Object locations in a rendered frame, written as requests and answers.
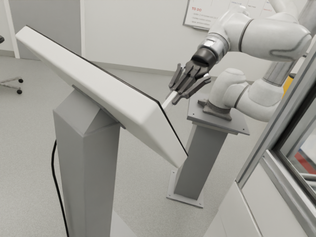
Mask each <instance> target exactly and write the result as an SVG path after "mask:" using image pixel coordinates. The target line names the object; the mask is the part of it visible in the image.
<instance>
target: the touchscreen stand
mask: <svg viewBox="0 0 316 237"><path fill-rule="evenodd" d="M53 117H54V125H55V135H56V143H57V151H58V158H59V166H60V174H61V181H62V189H63V200H64V208H65V215H66V222H67V228H68V233H69V237H137V235H136V234H135V233H134V232H133V231H132V230H131V229H130V228H129V227H128V226H127V225H126V224H125V222H124V221H123V220H122V219H121V218H120V217H119V216H118V215H117V213H116V212H115V211H114V210H113V209H112V208H113V198H114V188H115V178H116V168H117V158H118V148H119V134H120V124H121V123H120V122H115V123H112V124H110V125H107V126H104V127H102V128H99V129H97V130H94V131H92V132H89V133H87V134H82V133H81V132H80V131H79V130H78V129H77V128H76V127H75V126H74V125H73V124H72V123H71V122H70V121H69V120H68V119H67V118H66V117H64V116H63V115H62V114H61V113H60V112H59V111H58V110H57V109H56V108H53Z"/></svg>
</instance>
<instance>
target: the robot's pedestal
mask: <svg viewBox="0 0 316 237"><path fill-rule="evenodd" d="M192 124H193V126H192V129H191V132H190V135H189V138H188V141H187V144H186V147H185V150H186V152H187V154H188V157H187V158H186V160H185V161H184V163H183V164H182V165H181V167H180V168H178V171H174V170H171V174H170V179H169V184H168V189H167V195H166V198H168V199H172V200H175V201H179V202H182V203H186V204H189V205H193V206H196V207H200V208H203V207H204V195H203V186H204V184H205V182H206V180H207V178H208V176H209V173H210V171H211V169H212V167H213V165H214V163H215V161H216V159H217V157H218V154H219V152H220V150H221V148H222V146H223V144H224V141H225V139H226V137H227V135H228V133H229V134H234V135H238V133H236V132H233V131H229V130H225V129H221V128H218V127H214V126H209V125H205V124H202V123H198V122H194V121H192Z"/></svg>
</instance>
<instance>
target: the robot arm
mask: <svg viewBox="0 0 316 237"><path fill-rule="evenodd" d="M268 1H269V2H270V4H271V6H272V8H273V9H274V10H275V12H276V14H274V15H272V16H269V17H265V18H263V19H262V20H260V19H252V18H251V15H250V12H249V10H248V9H247V8H246V7H244V6H241V5H237V6H233V7H231V8H229V9H228V10H226V11H225V12H224V13H223V14H222V15H221V16H220V17H219V18H218V19H217V20H216V21H215V22H214V24H213V25H212V27H211V28H210V30H209V32H208V34H207V35H206V36H205V38H204V39H203V40H202V42H201V43H200V44H199V45H198V47H197V51H196V52H195V54H194V55H193V56H192V58H191V60H190V61H188V62H187V63H186V64H182V65H181V63H178V64H177V70H176V72H175V74H174V76H173V77H172V79H171V81H170V83H169V85H168V86H169V88H170V91H171V92H170V93H169V94H168V95H167V96H166V101H165V102H164V103H163V104H162V108H163V110H164V111H165V113H166V114H167V112H168V111H169V110H170V109H171V107H172V106H173V105H176V104H177V103H178V102H179V101H180V100H181V99H182V98H186V99H189V98H190V97H191V96H192V95H194V94H195V93H196V92H197V91H198V90H199V89H201V88H202V87H203V86H204V85H206V84H208V83H210V82H211V76H210V75H208V74H209V71H210V70H211V69H212V68H213V66H214V65H216V64H218V63H219V62H220V61H221V59H222V58H223V57H224V56H225V55H226V54H227V52H242V53H245V54H248V55H250V56H253V57H256V58H259V59H263V60H268V61H272V62H271V64H270V66H269V67H268V69H267V71H266V73H265V74H264V76H263V78H260V79H258V80H256V81H255V82H254V83H253V84H252V85H249V84H248V83H247V82H246V76H245V74H244V73H243V72H242V71H241V70H238V69H234V68H227V69H226V70H225V71H223V72H222V73H221V74H220V75H219V76H218V78H217V79H216V81H215V83H214V85H213V87H212V89H211V92H210V95H209V97H208V99H206V98H204V99H203V100H202V99H199V100H198V104H200V105H202V106H203V107H204V109H203V111H202V112H203V113H206V114H211V115H214V116H217V117H220V118H223V119H226V120H228V121H231V120H232V117H231V115H230V110H231V108H235V109H237V110H238V111H240V112H241V113H243V114H245V115H247V116H249V117H251V118H253V119H255V120H258V121H262V122H269V120H270V119H271V117H272V115H273V114H274V112H275V110H276V108H277V107H278V105H279V103H280V102H281V100H282V96H283V94H284V89H283V87H282V85H283V83H284V82H285V80H286V79H287V77H288V76H289V74H290V72H291V71H292V69H293V68H294V66H295V65H296V63H297V62H298V60H299V59H300V58H301V57H302V56H303V55H304V54H305V53H306V51H307V50H308V48H309V46H310V44H311V41H312V39H313V37H314V36H315V34H316V0H308V1H307V2H306V4H305V6H304V7H303V9H302V11H301V12H300V14H299V12H298V9H297V7H296V5H295V3H294V2H293V0H268ZM184 69H185V72H184V74H183V75H182V77H181V78H180V76H181V74H182V72H183V71H184ZM198 79H200V80H199V81H198V82H197V80H198ZM194 83H195V84H194Z"/></svg>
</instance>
